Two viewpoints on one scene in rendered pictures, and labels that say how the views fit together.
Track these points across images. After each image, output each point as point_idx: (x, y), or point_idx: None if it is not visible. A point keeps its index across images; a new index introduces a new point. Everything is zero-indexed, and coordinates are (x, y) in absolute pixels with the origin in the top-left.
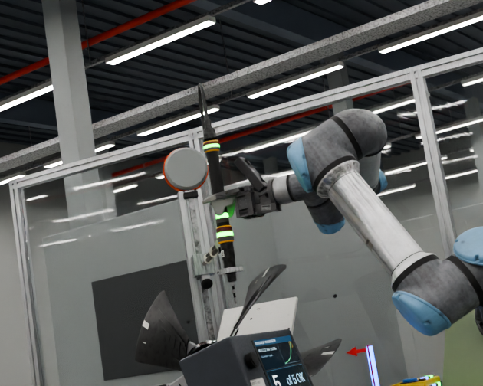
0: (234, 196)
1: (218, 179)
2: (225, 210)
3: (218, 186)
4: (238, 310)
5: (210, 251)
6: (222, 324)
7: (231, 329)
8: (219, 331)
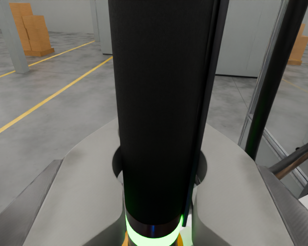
0: (203, 243)
1: (123, 58)
2: (142, 232)
3: (121, 110)
4: None
5: None
6: None
7: None
8: (304, 196)
